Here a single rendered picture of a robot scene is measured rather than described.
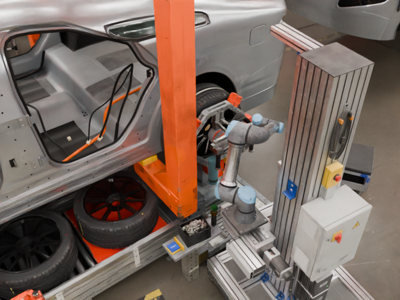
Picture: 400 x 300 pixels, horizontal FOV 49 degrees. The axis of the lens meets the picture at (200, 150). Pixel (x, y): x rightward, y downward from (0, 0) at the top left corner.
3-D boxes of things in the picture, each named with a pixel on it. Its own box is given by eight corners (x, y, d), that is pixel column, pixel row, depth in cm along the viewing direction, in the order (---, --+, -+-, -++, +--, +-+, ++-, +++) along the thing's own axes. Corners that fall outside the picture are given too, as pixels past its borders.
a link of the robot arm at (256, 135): (267, 131, 255) (286, 119, 299) (249, 127, 259) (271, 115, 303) (262, 150, 259) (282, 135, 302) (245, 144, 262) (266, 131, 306)
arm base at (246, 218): (261, 219, 287) (262, 208, 281) (241, 228, 282) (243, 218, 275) (247, 204, 297) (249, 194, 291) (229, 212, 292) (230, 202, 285)
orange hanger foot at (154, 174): (150, 163, 375) (147, 131, 353) (186, 199, 343) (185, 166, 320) (134, 171, 367) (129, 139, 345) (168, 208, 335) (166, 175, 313)
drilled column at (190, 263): (191, 267, 355) (190, 234, 328) (199, 275, 349) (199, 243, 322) (181, 274, 351) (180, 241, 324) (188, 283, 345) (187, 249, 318)
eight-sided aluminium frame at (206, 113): (237, 145, 383) (241, 93, 348) (242, 149, 379) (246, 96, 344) (187, 171, 359) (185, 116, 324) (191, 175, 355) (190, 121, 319)
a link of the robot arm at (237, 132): (233, 208, 278) (249, 127, 259) (211, 200, 283) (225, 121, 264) (239, 200, 289) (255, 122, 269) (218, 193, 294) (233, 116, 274)
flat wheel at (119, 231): (118, 178, 397) (114, 159, 381) (175, 210, 367) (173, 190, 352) (61, 224, 356) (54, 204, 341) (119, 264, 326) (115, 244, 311)
